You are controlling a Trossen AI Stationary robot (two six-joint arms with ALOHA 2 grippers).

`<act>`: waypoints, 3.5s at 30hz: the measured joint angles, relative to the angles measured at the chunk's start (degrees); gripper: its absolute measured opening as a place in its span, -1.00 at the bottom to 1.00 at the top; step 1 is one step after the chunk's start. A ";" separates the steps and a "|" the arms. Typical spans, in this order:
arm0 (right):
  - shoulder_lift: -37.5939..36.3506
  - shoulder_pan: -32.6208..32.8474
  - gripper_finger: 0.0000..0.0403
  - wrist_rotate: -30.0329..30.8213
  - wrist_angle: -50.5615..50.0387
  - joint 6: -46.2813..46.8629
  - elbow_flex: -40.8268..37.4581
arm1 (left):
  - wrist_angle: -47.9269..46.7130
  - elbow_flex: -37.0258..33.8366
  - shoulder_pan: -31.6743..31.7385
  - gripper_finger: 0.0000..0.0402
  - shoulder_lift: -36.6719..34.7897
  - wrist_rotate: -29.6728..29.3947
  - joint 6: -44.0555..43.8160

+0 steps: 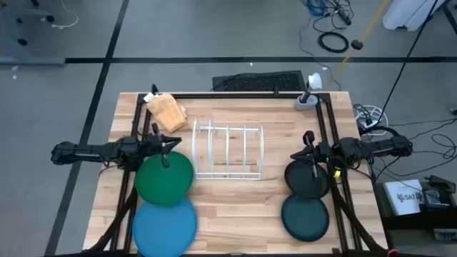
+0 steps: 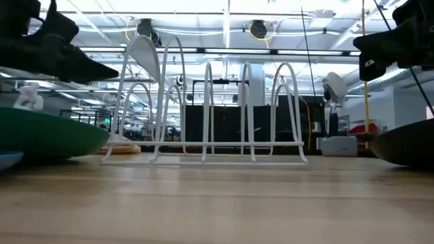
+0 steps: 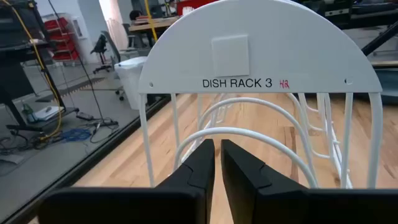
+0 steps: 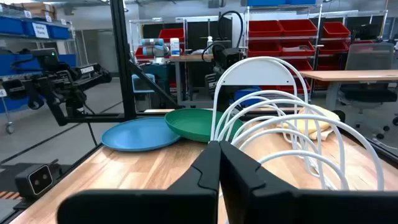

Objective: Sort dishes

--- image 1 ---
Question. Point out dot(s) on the white power strip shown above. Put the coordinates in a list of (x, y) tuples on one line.
[(368, 123)]

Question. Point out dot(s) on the grey office chair base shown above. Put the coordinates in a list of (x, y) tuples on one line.
[(21, 16)]

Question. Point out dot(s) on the dark teal plate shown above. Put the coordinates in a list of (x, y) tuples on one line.
[(305, 217)]

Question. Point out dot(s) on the black floor mat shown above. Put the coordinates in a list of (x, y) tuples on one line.
[(260, 82)]

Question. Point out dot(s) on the black metal table frame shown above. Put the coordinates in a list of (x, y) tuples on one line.
[(232, 96)]

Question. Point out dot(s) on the white cover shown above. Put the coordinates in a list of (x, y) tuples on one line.
[(407, 14)]

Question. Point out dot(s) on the black floor puck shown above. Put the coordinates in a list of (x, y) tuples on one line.
[(357, 44)]

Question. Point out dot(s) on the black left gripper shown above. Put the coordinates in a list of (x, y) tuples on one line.
[(155, 144)]

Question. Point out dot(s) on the black device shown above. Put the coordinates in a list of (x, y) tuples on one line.
[(442, 183)]

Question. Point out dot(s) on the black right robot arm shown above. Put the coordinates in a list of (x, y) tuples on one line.
[(385, 146)]

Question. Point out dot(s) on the green plate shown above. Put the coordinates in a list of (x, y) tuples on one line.
[(160, 185)]

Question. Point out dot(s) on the black side cabinet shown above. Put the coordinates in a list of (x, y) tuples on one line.
[(410, 223)]

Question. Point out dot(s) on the white booklet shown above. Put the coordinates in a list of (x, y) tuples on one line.
[(403, 198)]

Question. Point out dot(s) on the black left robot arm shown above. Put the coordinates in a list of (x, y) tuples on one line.
[(89, 151)]

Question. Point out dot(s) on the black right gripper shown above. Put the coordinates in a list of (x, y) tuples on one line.
[(319, 151)]

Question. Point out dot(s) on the red knob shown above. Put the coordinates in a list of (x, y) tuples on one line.
[(392, 253)]

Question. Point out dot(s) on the orange dish cloth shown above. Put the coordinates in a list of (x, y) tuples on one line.
[(166, 112)]

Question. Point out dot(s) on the black power strip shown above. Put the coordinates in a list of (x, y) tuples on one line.
[(344, 16)]

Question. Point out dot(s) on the white tag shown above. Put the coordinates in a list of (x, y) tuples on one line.
[(148, 96)]

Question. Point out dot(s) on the yellow tag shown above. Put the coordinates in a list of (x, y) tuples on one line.
[(336, 174)]

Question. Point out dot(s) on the grey desk foot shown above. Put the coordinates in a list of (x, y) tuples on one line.
[(32, 61)]

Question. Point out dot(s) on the grey device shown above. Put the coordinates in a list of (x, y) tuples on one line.
[(435, 200)]

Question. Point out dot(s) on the black plate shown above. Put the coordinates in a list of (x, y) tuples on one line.
[(303, 182)]

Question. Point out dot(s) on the blue plate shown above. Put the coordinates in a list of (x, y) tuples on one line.
[(164, 228)]

